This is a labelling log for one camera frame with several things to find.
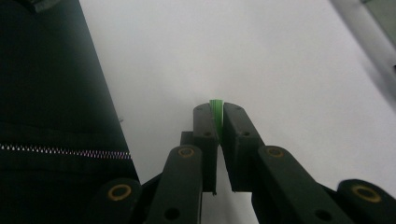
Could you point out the black zippered cloth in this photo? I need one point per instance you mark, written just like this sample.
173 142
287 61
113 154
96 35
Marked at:
53 102

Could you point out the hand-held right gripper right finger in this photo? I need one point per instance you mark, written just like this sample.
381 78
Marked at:
238 137

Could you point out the green terminal block connector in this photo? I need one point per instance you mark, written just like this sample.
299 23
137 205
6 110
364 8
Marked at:
217 115

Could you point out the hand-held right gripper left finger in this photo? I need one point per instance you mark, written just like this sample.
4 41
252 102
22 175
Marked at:
206 137

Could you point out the translucent grey compartment organizer box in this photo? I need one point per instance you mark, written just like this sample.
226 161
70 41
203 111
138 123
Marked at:
384 18

